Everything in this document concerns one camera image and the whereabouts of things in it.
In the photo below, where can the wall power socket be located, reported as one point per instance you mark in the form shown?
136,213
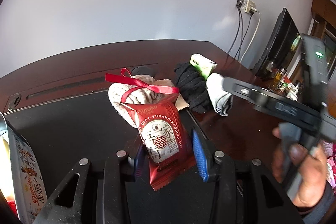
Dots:
247,6

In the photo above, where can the round cookie tin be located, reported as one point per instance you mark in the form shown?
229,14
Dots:
22,184

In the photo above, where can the beige cloth pouch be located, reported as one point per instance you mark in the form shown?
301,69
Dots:
180,103

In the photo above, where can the red wedding gift packet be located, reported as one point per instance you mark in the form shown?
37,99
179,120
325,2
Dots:
168,144

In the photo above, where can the black sock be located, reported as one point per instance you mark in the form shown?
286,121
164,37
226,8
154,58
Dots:
192,87

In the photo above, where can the glass tea bottle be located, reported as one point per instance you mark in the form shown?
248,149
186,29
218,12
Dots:
277,79

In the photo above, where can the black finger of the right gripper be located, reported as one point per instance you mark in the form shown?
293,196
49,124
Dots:
246,91

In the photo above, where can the person right hand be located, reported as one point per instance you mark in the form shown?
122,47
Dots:
313,169

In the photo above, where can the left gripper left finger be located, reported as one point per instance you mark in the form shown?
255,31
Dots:
139,161

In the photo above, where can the grey white sock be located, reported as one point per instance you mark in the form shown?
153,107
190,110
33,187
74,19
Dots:
220,99

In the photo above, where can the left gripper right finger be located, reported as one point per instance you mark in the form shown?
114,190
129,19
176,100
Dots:
203,151

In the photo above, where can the pink floral bedding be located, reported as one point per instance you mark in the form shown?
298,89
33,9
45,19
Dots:
329,150

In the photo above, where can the black monitor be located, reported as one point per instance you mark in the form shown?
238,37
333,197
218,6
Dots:
280,48

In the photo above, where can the green white small box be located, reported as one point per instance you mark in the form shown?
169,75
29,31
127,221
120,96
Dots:
204,65

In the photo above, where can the beige sock red ribbon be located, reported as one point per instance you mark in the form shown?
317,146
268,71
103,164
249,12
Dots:
139,89

